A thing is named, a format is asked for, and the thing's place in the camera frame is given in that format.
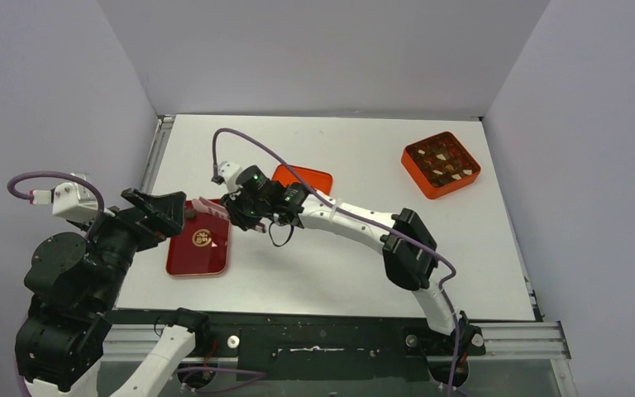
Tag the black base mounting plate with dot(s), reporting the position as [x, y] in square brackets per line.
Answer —
[310, 347]

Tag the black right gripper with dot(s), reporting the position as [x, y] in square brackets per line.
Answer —
[241, 207]

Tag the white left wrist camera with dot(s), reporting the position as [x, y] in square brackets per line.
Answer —
[69, 200]

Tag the red chocolate tray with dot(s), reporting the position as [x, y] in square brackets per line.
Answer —
[201, 249]

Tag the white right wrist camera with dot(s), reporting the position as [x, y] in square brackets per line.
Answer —
[226, 173]

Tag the orange compartment chocolate box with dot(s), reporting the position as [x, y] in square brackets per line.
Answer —
[461, 168]

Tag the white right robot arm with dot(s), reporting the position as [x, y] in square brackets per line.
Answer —
[402, 239]

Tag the aluminium table edge rail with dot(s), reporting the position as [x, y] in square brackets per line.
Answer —
[157, 148]

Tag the orange box lid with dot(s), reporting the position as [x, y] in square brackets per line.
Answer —
[317, 179]

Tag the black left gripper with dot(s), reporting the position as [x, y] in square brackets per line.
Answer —
[164, 212]

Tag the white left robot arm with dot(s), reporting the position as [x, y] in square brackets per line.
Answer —
[75, 280]

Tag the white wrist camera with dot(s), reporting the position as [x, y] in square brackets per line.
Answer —
[226, 173]
[69, 200]

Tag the pink silicone tongs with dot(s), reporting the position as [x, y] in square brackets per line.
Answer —
[208, 208]

